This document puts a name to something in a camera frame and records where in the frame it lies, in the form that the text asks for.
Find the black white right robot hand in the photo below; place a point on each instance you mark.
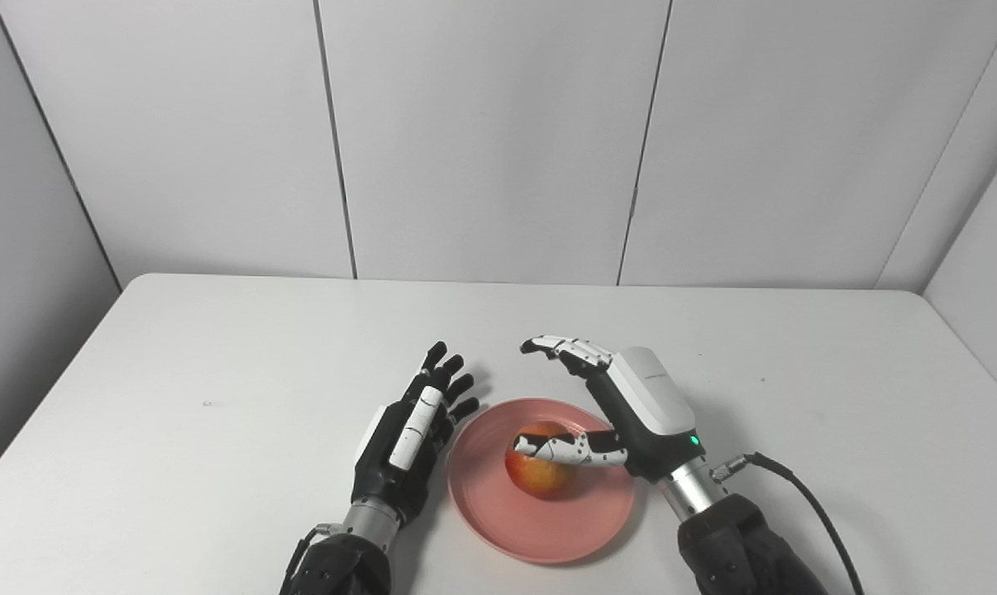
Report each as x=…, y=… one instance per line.
x=651, y=397

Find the red orange pomegranate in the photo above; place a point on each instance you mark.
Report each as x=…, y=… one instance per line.
x=544, y=481

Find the pink round plate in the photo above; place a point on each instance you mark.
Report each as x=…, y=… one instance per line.
x=540, y=529

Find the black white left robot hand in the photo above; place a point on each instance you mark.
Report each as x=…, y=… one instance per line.
x=391, y=479

